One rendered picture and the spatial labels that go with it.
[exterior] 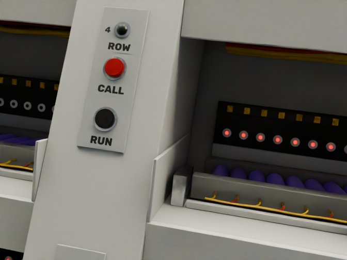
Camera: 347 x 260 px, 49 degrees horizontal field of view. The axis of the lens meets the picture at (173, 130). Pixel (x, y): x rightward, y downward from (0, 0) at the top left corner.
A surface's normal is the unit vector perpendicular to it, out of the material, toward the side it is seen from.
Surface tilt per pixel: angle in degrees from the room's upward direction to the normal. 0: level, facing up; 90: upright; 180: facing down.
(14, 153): 106
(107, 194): 90
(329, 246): 15
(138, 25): 90
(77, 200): 90
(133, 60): 90
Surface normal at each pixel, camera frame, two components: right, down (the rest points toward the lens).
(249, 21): -0.18, 0.10
